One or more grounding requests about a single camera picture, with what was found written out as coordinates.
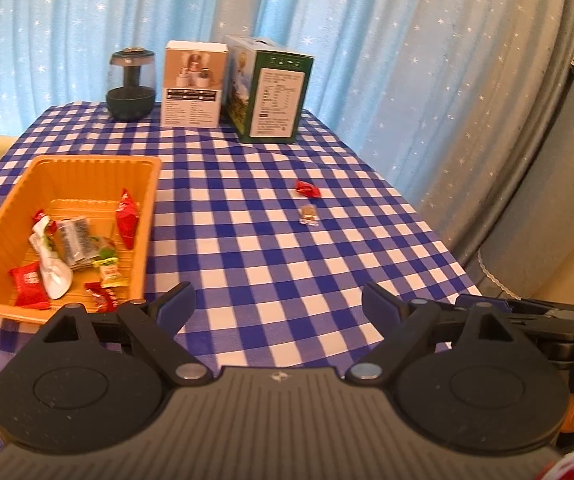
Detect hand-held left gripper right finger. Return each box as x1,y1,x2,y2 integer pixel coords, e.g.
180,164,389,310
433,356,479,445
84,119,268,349
344,281,518,386

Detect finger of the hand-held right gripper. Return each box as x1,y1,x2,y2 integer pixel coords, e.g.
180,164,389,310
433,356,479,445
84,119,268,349
454,294,574,342
529,339,574,372

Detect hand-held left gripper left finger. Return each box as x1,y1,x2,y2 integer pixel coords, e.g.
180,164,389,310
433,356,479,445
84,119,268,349
42,281,214,386

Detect small red candy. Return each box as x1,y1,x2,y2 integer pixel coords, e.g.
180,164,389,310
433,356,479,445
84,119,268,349
84,282,124,314

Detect yellow snack packet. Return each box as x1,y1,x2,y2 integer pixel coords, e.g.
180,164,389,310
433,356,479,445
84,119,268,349
93,256,129,288

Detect green candy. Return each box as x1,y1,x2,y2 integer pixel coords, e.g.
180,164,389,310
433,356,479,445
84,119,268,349
91,236,118,261

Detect tall red snack packet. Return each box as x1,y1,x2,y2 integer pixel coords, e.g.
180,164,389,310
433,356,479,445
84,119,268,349
116,189,141,250

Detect silver grey snack packet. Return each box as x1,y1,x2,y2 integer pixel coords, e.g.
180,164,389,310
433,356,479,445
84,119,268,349
56,217,94,267

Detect white snack packet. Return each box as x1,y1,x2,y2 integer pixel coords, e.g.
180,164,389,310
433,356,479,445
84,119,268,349
30,215,73,300

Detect large red snack packet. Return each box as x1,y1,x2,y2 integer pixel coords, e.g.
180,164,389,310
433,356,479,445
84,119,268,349
8,261,51,310

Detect orange plastic basket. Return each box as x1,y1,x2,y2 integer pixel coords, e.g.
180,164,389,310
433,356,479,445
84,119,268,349
0,155,163,324

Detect blue white checked tablecloth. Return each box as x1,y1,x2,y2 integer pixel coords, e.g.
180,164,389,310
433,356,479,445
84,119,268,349
0,101,482,466

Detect grey star curtain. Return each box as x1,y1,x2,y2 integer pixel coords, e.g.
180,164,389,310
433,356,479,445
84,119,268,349
417,0,574,306

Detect white cardboard box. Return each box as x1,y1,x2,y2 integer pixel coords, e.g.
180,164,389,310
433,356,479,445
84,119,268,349
160,41,229,129

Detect dark glass jar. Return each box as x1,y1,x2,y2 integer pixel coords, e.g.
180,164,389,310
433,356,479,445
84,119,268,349
106,47,157,122

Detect green cardboard box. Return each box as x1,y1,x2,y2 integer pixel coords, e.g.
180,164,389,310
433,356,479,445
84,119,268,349
223,35,315,144

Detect blue star curtain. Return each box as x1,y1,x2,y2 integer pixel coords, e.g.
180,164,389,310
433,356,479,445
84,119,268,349
0,0,568,211

